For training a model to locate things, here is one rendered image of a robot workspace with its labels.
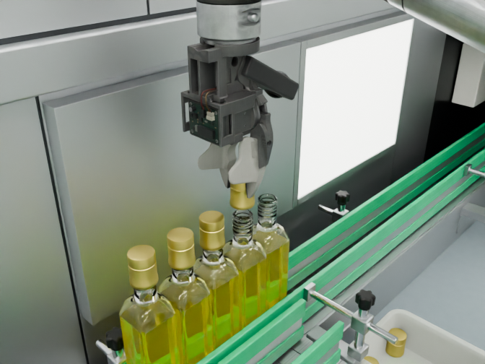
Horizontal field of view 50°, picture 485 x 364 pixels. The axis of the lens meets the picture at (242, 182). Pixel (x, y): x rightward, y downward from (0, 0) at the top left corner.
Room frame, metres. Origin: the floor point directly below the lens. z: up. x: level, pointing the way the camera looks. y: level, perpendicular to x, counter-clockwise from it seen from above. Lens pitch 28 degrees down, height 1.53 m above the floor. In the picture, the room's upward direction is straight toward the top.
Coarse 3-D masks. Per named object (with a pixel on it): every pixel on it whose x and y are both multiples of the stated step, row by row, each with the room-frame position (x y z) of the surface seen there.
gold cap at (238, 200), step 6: (234, 186) 0.62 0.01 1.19; (240, 186) 0.62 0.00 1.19; (234, 192) 0.62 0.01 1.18; (240, 192) 0.62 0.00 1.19; (246, 192) 0.62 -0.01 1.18; (234, 198) 0.62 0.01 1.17; (240, 198) 0.62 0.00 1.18; (246, 198) 0.62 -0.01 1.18; (252, 198) 0.63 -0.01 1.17; (234, 204) 0.62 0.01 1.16; (240, 204) 0.62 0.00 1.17; (246, 204) 0.62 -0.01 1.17; (252, 204) 0.63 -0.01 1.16
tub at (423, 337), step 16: (384, 320) 0.74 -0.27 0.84; (400, 320) 0.76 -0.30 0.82; (416, 320) 0.75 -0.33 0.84; (368, 336) 0.70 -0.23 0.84; (416, 336) 0.74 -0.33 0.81; (432, 336) 0.72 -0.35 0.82; (448, 336) 0.70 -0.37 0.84; (368, 352) 0.69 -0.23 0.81; (384, 352) 0.73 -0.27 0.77; (416, 352) 0.73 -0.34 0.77; (432, 352) 0.71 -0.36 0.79; (448, 352) 0.70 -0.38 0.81; (464, 352) 0.68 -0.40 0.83; (480, 352) 0.66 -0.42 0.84
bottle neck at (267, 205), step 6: (258, 198) 0.68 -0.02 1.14; (264, 198) 0.69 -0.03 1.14; (270, 198) 0.69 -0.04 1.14; (276, 198) 0.68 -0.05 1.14; (258, 204) 0.68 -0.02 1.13; (264, 204) 0.67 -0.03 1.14; (270, 204) 0.67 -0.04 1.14; (276, 204) 0.68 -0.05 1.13; (258, 210) 0.68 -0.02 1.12; (264, 210) 0.67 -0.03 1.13; (270, 210) 0.67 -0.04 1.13; (276, 210) 0.68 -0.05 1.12; (258, 216) 0.67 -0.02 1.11; (264, 216) 0.67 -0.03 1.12; (270, 216) 0.67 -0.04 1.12; (258, 222) 0.68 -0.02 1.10; (264, 222) 0.67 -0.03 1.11; (270, 222) 0.67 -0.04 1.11; (264, 228) 0.67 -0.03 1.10; (270, 228) 0.67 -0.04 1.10
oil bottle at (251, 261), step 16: (256, 240) 0.65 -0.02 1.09; (240, 256) 0.61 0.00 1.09; (256, 256) 0.62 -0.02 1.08; (240, 272) 0.60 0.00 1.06; (256, 272) 0.62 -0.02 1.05; (240, 288) 0.60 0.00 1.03; (256, 288) 0.62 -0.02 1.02; (240, 304) 0.60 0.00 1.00; (256, 304) 0.62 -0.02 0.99; (240, 320) 0.60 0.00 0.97
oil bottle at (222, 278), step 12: (204, 264) 0.58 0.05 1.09; (216, 264) 0.58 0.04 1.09; (228, 264) 0.59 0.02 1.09; (204, 276) 0.57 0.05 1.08; (216, 276) 0.57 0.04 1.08; (228, 276) 0.58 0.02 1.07; (216, 288) 0.56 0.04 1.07; (228, 288) 0.58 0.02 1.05; (216, 300) 0.56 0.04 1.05; (228, 300) 0.58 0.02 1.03; (216, 312) 0.56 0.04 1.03; (228, 312) 0.58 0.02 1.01; (216, 324) 0.56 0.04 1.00; (228, 324) 0.58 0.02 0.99; (216, 336) 0.56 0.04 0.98; (228, 336) 0.58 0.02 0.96; (216, 348) 0.56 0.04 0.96
